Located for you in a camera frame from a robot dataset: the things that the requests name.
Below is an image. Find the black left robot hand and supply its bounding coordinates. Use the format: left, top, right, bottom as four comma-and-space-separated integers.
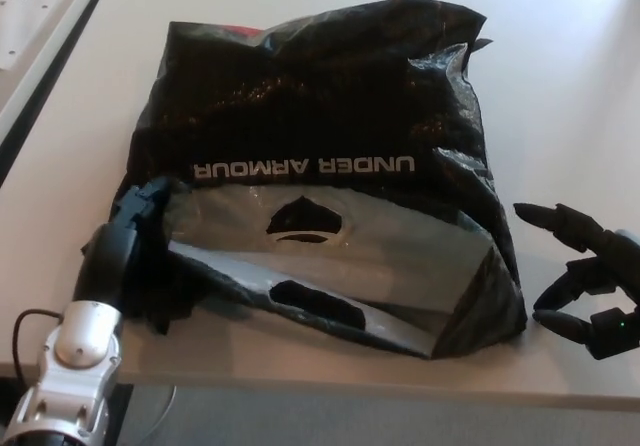
72, 175, 174, 313

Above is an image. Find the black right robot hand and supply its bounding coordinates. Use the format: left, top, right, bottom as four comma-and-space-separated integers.
513, 201, 640, 362

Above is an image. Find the black Under Armour plastic bag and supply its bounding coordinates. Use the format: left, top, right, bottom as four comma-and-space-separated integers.
82, 0, 530, 362

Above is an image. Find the black table leg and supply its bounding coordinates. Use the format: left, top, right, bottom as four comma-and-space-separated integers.
101, 383, 136, 446

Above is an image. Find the white adjacent table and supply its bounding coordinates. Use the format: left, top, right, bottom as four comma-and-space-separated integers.
0, 0, 117, 187

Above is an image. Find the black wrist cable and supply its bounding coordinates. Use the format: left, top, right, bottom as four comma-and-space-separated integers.
11, 306, 67, 383

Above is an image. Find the white floor cable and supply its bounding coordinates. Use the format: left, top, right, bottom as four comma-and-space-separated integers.
143, 385, 179, 446

